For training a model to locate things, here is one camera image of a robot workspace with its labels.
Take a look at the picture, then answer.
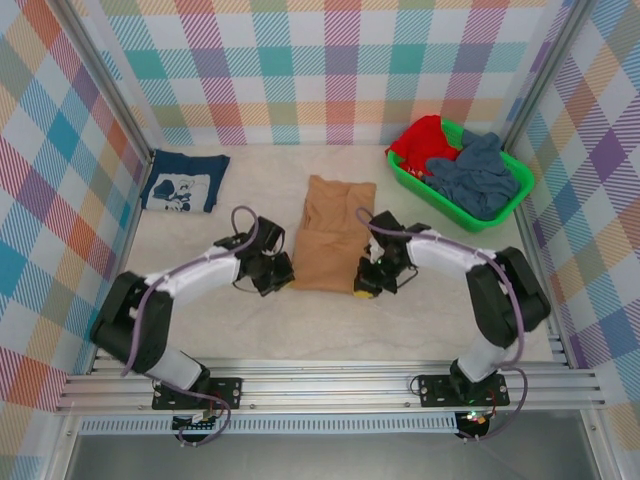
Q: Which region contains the tan t-shirt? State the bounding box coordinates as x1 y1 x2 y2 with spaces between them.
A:
290 174 377 294

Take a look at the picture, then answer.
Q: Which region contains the green plastic basket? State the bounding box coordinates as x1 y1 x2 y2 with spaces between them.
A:
384 117 536 234

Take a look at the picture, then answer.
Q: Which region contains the navy t-shirt with cartoon print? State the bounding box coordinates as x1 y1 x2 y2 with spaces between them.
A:
139 148 232 215

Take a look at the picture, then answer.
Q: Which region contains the grey-blue t-shirt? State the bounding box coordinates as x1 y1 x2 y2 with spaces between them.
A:
424 132 524 221

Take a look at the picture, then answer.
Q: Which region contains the red t-shirt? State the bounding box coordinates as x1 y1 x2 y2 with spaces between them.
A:
388 114 464 179

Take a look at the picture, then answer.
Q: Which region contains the small circuit board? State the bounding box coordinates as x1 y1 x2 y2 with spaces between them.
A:
459 409 494 429
172 412 221 434

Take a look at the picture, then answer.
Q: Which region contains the aluminium mounting rail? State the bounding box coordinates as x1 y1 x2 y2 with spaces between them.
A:
54 362 606 414

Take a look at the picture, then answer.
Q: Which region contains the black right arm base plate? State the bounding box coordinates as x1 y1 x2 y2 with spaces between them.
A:
417 374 511 407

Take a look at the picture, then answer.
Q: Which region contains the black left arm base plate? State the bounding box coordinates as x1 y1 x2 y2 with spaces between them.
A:
152 377 245 411

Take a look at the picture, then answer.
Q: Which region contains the slotted grey cable duct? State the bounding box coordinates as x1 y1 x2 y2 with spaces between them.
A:
79 418 459 435

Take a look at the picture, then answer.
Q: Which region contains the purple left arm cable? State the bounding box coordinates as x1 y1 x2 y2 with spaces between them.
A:
121 205 264 447

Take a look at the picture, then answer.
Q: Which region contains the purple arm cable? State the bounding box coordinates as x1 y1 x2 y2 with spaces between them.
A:
121 205 264 447
354 208 531 444

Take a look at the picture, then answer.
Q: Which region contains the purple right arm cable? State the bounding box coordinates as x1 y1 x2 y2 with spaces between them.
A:
354 208 531 444

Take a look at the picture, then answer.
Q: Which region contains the aluminium frame post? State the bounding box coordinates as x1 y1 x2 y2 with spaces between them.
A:
58 0 154 164
502 0 599 151

